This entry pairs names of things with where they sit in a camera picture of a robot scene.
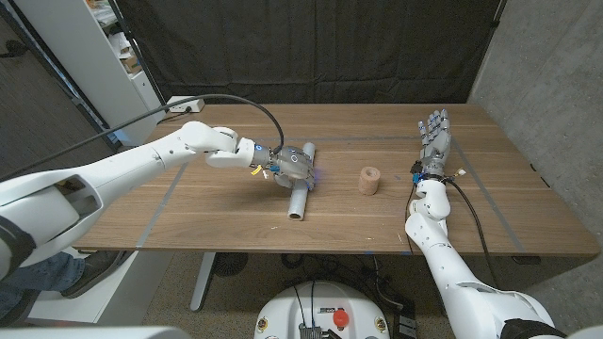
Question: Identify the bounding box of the white shelf cabinet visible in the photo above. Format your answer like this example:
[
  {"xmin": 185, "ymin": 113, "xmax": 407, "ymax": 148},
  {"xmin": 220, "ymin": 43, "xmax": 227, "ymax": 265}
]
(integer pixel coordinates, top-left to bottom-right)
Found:
[{"xmin": 13, "ymin": 0, "xmax": 166, "ymax": 147}]

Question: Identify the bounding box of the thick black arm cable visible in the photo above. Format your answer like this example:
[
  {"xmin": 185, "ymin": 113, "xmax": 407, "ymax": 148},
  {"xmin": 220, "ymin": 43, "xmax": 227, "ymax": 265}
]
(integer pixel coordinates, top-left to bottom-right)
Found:
[{"xmin": 0, "ymin": 93, "xmax": 285, "ymax": 183}]

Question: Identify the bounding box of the grey tape strip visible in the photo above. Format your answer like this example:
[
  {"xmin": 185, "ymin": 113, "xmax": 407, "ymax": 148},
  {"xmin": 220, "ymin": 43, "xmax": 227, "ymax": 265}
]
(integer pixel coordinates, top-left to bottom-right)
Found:
[
  {"xmin": 135, "ymin": 162, "xmax": 190, "ymax": 250},
  {"xmin": 450, "ymin": 138, "xmax": 527, "ymax": 253}
]

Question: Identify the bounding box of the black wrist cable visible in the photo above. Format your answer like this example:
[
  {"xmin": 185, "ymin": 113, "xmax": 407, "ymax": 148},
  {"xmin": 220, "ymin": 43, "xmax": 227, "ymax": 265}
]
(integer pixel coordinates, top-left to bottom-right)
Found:
[{"xmin": 442, "ymin": 176, "xmax": 500, "ymax": 288}]

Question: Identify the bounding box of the dark leather shoe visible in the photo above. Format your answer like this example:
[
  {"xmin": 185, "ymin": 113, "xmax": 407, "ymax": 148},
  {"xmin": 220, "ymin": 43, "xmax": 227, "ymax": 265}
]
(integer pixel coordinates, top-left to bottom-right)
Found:
[{"xmin": 60, "ymin": 250, "xmax": 136, "ymax": 299}]

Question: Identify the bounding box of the long black frame rail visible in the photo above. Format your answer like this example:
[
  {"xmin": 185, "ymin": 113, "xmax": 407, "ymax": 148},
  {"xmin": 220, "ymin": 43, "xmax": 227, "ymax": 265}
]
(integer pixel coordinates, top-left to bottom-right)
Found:
[{"xmin": 0, "ymin": 0, "xmax": 119, "ymax": 150}]

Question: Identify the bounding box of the white table leg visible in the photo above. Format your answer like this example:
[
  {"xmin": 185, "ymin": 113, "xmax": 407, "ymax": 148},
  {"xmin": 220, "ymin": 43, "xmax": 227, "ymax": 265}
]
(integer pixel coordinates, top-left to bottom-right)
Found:
[{"xmin": 189, "ymin": 252, "xmax": 217, "ymax": 313}]

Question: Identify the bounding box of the white low platform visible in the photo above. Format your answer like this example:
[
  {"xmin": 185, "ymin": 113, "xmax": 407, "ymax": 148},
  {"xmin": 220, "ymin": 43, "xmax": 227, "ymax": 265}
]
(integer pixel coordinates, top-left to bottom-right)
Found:
[{"xmin": 25, "ymin": 250, "xmax": 174, "ymax": 327}]

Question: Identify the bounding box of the blue jeans leg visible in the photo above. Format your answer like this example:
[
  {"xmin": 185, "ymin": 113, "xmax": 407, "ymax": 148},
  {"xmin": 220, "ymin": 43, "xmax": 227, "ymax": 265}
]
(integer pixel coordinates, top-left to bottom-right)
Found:
[{"xmin": 0, "ymin": 251, "xmax": 86, "ymax": 321}]

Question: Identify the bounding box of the black power strip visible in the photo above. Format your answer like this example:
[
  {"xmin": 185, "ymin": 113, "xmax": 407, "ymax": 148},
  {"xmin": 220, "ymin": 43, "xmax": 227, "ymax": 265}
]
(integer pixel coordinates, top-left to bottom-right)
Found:
[{"xmin": 393, "ymin": 300, "xmax": 419, "ymax": 339}]

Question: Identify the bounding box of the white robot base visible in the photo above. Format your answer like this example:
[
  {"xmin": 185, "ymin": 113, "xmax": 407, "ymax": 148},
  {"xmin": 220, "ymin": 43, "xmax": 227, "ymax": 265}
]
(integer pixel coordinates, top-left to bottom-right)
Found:
[{"xmin": 253, "ymin": 281, "xmax": 391, "ymax": 339}]

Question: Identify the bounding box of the black ribbed round disc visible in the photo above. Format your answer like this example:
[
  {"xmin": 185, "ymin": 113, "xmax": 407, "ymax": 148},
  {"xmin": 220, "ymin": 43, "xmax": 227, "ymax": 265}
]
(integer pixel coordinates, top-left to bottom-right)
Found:
[{"xmin": 211, "ymin": 252, "xmax": 250, "ymax": 278}]

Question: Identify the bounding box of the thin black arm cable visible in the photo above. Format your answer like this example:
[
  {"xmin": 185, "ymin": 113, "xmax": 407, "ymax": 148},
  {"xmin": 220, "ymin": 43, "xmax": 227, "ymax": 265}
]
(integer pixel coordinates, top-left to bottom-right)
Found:
[{"xmin": 404, "ymin": 184, "xmax": 417, "ymax": 255}]

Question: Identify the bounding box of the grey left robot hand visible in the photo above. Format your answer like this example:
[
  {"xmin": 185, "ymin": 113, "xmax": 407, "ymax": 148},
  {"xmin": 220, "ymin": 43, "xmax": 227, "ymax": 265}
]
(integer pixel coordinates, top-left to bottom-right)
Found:
[{"xmin": 269, "ymin": 145, "xmax": 317, "ymax": 191}]

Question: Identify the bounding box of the black backdrop curtain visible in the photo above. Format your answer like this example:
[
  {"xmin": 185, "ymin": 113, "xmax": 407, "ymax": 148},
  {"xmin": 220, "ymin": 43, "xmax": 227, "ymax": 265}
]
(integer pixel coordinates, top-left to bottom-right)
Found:
[{"xmin": 115, "ymin": 0, "xmax": 508, "ymax": 105}]

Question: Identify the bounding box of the black stand pole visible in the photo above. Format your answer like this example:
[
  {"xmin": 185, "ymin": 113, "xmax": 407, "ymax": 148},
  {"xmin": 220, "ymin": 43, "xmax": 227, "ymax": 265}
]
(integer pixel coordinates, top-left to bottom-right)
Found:
[
  {"xmin": 106, "ymin": 0, "xmax": 167, "ymax": 107},
  {"xmin": 489, "ymin": 0, "xmax": 509, "ymax": 29}
]

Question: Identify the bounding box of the small wooden cylinder block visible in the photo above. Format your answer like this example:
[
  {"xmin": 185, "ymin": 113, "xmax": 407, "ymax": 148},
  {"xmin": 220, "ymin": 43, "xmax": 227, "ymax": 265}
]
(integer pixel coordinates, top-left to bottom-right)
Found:
[{"xmin": 357, "ymin": 166, "xmax": 382, "ymax": 197}]

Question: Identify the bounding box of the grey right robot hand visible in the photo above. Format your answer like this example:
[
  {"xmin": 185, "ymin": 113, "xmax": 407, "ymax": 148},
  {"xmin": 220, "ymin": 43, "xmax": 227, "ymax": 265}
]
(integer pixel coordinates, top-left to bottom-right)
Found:
[{"xmin": 416, "ymin": 108, "xmax": 452, "ymax": 176}]

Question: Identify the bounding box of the white power strip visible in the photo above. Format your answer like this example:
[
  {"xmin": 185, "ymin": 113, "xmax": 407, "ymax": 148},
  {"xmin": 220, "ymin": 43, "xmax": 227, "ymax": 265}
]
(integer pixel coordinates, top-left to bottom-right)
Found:
[{"xmin": 167, "ymin": 95, "xmax": 206, "ymax": 114}]

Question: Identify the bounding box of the small cardboard box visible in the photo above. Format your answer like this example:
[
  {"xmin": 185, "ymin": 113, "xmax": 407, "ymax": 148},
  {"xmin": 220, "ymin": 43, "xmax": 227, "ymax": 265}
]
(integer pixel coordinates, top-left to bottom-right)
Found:
[{"xmin": 121, "ymin": 54, "xmax": 143, "ymax": 75}]

